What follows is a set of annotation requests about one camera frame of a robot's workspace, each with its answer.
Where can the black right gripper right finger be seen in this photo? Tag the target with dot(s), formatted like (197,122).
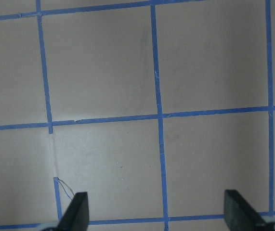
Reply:
(239,215)

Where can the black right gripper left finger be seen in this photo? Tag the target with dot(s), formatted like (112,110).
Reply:
(76,217)

